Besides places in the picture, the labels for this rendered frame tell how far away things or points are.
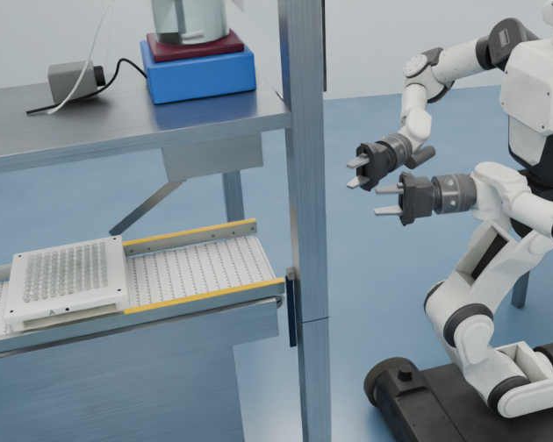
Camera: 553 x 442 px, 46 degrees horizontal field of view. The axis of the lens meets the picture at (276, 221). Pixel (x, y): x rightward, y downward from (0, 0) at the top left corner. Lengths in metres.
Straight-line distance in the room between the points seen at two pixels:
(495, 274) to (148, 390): 0.91
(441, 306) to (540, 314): 1.13
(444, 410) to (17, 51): 3.95
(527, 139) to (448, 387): 0.94
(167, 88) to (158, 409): 0.77
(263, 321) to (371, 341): 1.24
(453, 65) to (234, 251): 0.80
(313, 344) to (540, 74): 0.78
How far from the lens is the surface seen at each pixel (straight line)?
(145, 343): 1.42
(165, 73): 1.23
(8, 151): 1.15
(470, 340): 1.79
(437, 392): 2.23
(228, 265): 1.53
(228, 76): 1.25
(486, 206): 1.53
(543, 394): 2.10
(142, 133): 1.12
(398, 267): 3.06
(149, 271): 1.55
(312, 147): 1.19
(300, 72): 1.14
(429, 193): 1.47
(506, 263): 1.74
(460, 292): 1.79
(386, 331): 2.69
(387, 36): 5.03
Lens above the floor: 1.74
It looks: 30 degrees down
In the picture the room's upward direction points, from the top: 4 degrees counter-clockwise
